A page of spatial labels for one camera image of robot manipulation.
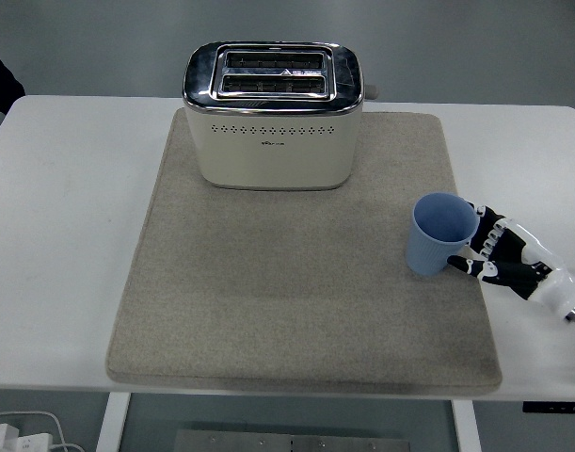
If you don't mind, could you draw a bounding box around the white power strip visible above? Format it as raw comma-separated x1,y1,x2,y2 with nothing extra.
0,422,54,452

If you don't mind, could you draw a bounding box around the white table leg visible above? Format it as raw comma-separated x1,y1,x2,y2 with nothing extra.
94,391,133,452
450,399,484,452

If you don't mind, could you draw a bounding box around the beige felt mat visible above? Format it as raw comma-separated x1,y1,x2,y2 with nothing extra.
105,109,503,396

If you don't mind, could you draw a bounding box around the person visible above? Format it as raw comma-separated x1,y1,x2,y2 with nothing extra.
0,39,26,117

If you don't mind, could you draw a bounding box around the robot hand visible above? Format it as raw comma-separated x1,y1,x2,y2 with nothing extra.
446,199,575,322

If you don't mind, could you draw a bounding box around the blue ribbed cup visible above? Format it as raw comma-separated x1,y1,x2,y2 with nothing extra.
405,191,479,278

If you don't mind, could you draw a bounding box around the white cable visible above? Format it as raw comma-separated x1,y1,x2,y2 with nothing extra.
0,410,84,452

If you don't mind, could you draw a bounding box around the black table control panel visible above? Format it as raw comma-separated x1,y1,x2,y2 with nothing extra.
522,401,575,415

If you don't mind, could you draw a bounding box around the cream chrome toaster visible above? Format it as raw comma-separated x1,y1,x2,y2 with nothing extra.
182,40,380,192

